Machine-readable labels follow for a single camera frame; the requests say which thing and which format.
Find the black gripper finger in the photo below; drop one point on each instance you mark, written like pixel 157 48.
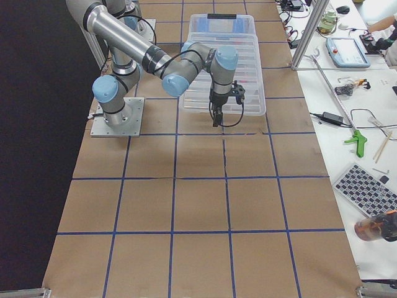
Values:
pixel 217 115

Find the clear ribbed box lid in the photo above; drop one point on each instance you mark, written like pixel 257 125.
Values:
pixel 248 73

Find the clear plastic storage box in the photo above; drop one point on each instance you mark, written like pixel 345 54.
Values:
pixel 204 30

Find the black power adapter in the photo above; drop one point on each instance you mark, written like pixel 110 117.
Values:
pixel 330 118

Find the blue teach pendant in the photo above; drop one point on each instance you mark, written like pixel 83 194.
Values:
pixel 346 53

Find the long reach grabber tool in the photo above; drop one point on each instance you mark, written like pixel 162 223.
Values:
pixel 357 136

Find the black computer mouse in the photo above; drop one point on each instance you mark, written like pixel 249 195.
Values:
pixel 343 10

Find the wooden chopsticks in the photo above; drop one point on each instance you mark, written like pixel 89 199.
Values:
pixel 380 150

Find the checkered calibration board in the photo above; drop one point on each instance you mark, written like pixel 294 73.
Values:
pixel 365 192

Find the orange transparent bottle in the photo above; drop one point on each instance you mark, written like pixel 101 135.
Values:
pixel 377 227

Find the black box latch handle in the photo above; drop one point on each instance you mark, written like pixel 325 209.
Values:
pixel 221 16

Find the aluminium frame post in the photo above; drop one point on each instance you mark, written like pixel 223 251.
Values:
pixel 313 21

